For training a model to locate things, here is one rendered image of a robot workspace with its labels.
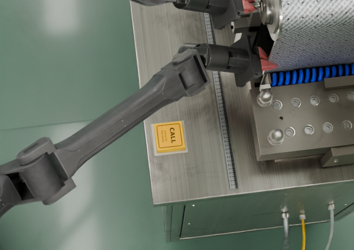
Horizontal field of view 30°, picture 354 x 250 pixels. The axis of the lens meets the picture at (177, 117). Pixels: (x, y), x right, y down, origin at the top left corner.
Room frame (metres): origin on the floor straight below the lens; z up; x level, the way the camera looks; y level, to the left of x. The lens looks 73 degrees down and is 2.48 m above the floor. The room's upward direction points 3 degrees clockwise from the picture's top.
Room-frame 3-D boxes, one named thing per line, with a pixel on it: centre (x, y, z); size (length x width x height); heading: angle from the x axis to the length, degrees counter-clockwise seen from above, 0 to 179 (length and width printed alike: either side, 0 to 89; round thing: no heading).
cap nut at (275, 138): (0.42, -0.23, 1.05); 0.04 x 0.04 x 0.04
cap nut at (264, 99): (0.51, -0.20, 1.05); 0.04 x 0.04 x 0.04
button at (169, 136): (0.44, 0.02, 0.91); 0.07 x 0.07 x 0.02; 10
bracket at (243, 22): (0.67, -0.14, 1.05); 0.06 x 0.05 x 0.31; 100
